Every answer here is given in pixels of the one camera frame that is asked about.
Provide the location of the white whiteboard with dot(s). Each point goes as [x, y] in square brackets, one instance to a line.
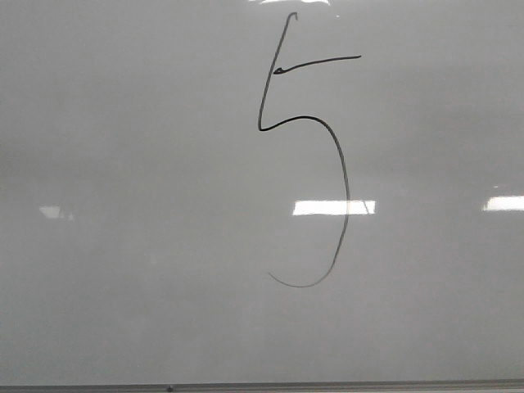
[261, 191]

